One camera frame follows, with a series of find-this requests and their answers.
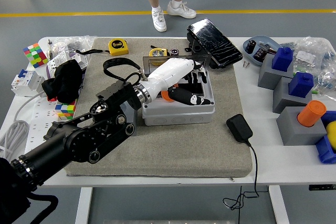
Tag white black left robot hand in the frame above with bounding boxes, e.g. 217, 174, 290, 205
138, 57, 212, 106

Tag orange cylinder battery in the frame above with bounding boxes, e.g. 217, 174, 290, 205
160, 84, 179, 103
297, 100, 327, 127

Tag grey electrical junction box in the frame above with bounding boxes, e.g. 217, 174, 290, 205
141, 70, 216, 126

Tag blue block battery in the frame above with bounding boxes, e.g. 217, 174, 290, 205
288, 71, 314, 98
271, 47, 294, 72

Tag round yellow tape measure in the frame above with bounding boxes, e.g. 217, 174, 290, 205
149, 47, 169, 66

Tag black glossy slanted device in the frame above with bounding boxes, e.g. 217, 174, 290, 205
186, 18, 244, 69

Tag grey block with round hole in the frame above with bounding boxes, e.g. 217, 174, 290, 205
119, 102, 139, 137

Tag square yellow tape measure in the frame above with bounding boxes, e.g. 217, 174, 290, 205
75, 38, 130, 57

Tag grey-brown mat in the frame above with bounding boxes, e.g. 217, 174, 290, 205
62, 37, 254, 178

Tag black power adapter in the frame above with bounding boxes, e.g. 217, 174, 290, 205
226, 113, 254, 143

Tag grey block holder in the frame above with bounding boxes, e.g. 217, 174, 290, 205
257, 54, 295, 90
272, 76, 313, 114
276, 106, 328, 146

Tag clear plastic bag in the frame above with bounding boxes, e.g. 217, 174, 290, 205
51, 35, 98, 59

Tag blue-grey tray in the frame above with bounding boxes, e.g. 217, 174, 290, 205
241, 35, 281, 67

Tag black cloth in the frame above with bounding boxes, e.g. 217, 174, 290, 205
41, 59, 85, 103

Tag small colourful puzzle cube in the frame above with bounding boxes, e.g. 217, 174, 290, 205
54, 99, 78, 121

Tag large colourful puzzle cube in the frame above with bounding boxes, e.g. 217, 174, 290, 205
22, 42, 49, 69

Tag white power strip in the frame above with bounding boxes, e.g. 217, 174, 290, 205
25, 95, 77, 154

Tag clear plastic bags with parts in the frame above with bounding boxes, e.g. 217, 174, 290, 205
279, 36, 336, 96

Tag white circuit breaker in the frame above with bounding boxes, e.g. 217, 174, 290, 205
10, 68, 46, 98

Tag white table leg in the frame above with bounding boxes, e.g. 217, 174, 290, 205
268, 186, 289, 224
75, 187, 93, 224

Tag blue plastic piece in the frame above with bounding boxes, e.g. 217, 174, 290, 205
320, 110, 336, 125

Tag yellow round object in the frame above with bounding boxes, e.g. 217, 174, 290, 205
325, 121, 336, 153

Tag black table control panel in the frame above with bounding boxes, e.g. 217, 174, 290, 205
308, 184, 336, 191

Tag black adapter cord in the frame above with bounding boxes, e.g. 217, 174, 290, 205
222, 140, 260, 211

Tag white power cable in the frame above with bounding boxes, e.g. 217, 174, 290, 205
0, 90, 45, 162

